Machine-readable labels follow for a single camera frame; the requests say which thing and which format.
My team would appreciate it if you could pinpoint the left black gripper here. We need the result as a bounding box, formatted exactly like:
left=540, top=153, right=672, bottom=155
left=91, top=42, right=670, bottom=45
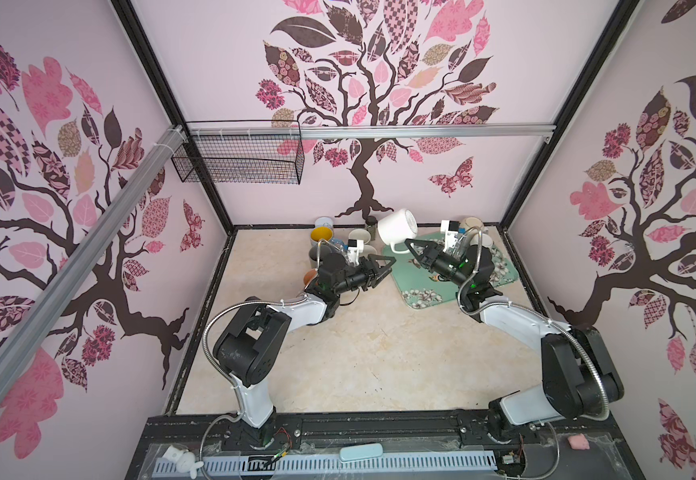
left=334, top=253, right=396, bottom=295

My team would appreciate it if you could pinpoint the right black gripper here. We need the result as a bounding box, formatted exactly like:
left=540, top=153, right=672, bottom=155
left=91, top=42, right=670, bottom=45
left=406, top=240, right=471, bottom=294

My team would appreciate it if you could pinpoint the green floral tray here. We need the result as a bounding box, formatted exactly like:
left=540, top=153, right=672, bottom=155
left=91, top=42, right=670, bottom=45
left=382, top=235, right=519, bottom=310

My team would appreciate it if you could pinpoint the white teapot shaped mug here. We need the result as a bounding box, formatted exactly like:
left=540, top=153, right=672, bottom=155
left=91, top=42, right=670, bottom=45
left=377, top=208, right=418, bottom=255

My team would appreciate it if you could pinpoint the light grey mug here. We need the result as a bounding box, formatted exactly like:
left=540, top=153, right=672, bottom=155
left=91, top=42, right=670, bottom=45
left=348, top=228, right=372, bottom=244

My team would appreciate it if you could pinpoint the dark grey mug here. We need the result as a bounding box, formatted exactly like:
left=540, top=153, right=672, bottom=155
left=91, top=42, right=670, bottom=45
left=309, top=245, right=328, bottom=269

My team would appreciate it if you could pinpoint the peach orange mug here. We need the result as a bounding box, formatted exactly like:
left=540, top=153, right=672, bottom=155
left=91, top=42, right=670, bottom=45
left=303, top=269, right=318, bottom=286

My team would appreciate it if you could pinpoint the black mug white base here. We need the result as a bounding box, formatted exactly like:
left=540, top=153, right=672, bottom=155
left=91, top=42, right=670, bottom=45
left=474, top=233, right=494, bottom=249

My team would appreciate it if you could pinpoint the blue iridescent mug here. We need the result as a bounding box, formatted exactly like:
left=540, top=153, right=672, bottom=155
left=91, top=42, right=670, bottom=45
left=310, top=225, right=345, bottom=249

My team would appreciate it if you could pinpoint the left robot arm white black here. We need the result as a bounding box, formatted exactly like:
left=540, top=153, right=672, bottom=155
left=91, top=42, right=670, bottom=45
left=201, top=253, right=396, bottom=429

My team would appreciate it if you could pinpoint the cream beige mug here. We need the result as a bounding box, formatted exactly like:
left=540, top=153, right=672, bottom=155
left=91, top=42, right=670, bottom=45
left=459, top=216, right=488, bottom=235

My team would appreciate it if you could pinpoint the glass spice jar black lid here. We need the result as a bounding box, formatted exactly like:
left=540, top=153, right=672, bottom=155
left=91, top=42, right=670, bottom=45
left=365, top=216, right=378, bottom=240

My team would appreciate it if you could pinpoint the white pink tape roll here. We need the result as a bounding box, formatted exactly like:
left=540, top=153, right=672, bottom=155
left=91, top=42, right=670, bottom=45
left=314, top=216, right=334, bottom=229

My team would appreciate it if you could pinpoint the left metal flex conduit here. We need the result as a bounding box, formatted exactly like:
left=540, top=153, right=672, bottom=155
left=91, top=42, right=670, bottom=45
left=200, top=238, right=337, bottom=421

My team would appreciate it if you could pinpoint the pink sponge piece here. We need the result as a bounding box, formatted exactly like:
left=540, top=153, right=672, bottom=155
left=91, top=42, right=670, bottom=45
left=567, top=434, right=590, bottom=451

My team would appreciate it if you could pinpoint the white plug adapter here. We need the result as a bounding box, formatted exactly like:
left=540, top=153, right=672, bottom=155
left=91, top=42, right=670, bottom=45
left=162, top=445, right=204, bottom=479

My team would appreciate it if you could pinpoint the back aluminium rail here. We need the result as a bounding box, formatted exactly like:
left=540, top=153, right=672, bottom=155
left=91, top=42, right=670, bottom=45
left=300, top=123, right=556, bottom=140

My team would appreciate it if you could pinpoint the aluminium rail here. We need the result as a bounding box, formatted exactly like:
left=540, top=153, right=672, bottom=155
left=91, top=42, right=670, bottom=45
left=300, top=123, right=556, bottom=140
left=0, top=125, right=186, bottom=404

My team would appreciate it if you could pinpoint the black wire basket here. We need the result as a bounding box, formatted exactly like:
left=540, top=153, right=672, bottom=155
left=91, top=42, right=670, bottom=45
left=172, top=120, right=305, bottom=185

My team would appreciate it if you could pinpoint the white slotted cable duct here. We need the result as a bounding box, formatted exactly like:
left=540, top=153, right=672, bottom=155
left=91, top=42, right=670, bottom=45
left=152, top=451, right=499, bottom=479

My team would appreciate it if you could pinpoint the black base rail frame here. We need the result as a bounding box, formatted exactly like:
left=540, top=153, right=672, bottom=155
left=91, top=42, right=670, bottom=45
left=126, top=410, right=645, bottom=479

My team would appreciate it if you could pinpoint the left aluminium rail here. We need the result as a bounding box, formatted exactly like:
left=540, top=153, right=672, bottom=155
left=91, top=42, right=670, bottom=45
left=0, top=125, right=186, bottom=404

